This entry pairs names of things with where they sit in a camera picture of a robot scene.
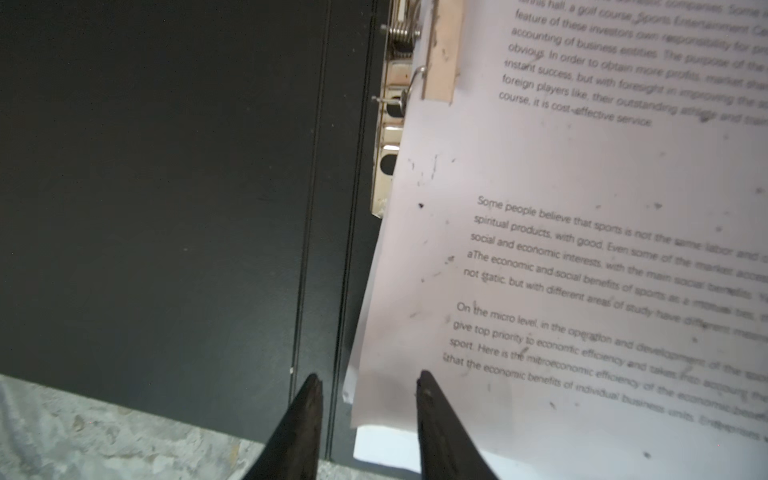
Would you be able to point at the metal folder clip mechanism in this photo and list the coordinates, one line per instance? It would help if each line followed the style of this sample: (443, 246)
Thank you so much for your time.
(421, 61)

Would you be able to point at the white folder black inside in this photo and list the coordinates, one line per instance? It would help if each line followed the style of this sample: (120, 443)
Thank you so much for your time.
(186, 231)

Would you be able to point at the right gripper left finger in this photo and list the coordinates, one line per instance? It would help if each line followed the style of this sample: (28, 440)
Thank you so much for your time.
(292, 451)

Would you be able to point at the printed paper sheet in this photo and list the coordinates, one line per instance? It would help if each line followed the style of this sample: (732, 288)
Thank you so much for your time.
(376, 444)
(576, 246)

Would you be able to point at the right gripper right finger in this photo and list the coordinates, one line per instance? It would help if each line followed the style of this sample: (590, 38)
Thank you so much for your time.
(446, 449)

